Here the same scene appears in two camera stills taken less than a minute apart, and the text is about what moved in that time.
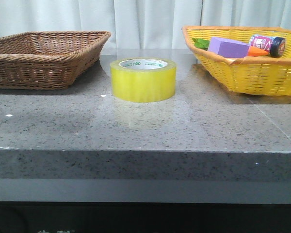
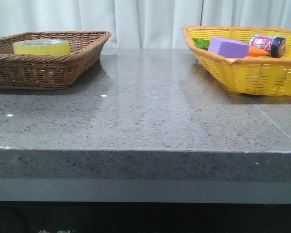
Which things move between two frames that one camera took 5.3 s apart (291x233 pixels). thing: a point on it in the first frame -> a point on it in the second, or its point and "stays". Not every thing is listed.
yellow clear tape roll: x=143 y=79 -> x=41 y=47
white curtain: x=140 y=24 stays
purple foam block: x=228 y=48 stays
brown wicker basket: x=43 y=60 stays
